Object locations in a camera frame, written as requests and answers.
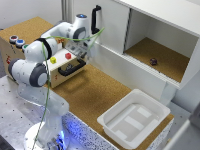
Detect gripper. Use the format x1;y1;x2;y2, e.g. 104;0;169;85
70;41;92;62

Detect wooden drawer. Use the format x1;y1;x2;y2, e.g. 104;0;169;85
45;47;89;90

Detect yellow block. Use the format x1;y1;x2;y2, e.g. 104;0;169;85
49;56;58;65

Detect white sliding door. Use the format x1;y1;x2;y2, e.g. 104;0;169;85
72;0;132;56

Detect green button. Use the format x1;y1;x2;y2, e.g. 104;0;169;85
21;43;30;52

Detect blue button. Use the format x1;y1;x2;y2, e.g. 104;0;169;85
15;38;26;49

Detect red button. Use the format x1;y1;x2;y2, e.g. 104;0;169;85
8;34;19;45

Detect purple block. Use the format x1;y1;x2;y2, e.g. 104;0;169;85
149;57;158;67

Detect white plastic box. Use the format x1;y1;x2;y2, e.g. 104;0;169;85
96;88;172;150

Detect white cabinet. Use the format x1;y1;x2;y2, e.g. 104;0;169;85
71;0;200;107

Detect black drawer handle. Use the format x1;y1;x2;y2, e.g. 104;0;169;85
57;58;87;78

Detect black door handle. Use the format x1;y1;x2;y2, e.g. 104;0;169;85
90;4;103;36

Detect green cable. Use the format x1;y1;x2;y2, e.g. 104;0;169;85
31;27;106;150

